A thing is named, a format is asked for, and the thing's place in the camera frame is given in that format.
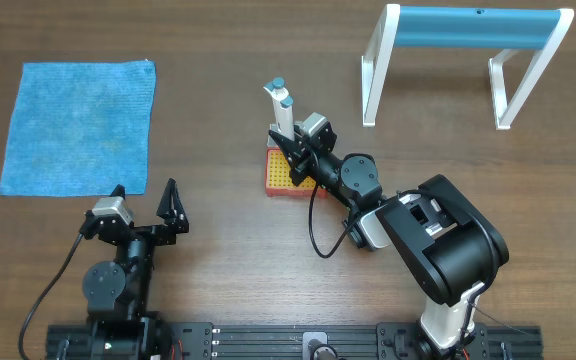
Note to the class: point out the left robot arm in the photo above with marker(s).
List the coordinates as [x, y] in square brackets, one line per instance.
[103, 282]

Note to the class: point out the blue cloth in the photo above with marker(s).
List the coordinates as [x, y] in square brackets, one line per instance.
[78, 130]

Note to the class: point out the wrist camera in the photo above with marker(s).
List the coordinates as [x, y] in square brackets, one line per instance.
[313, 124]
[113, 209]

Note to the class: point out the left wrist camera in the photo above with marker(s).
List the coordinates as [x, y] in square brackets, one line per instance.
[113, 209]

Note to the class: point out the mounting rail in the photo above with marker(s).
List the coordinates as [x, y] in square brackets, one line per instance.
[268, 340]

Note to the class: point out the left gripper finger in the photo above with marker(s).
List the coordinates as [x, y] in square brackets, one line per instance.
[118, 192]
[172, 205]

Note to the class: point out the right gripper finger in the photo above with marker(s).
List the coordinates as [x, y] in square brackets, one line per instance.
[287, 149]

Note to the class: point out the red and yellow tip box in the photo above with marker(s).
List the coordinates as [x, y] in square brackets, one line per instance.
[278, 175]

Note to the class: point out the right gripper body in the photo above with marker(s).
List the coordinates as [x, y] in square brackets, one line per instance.
[318, 165]

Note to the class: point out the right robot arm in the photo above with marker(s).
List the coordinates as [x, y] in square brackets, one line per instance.
[443, 240]

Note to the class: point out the white pipette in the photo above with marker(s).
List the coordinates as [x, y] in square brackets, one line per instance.
[283, 117]

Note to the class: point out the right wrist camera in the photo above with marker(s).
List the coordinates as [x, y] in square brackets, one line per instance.
[313, 124]

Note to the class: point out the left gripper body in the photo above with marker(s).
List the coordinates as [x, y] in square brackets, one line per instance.
[158, 235]

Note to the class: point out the white and blue stand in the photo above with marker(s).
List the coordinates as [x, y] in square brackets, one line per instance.
[488, 27]

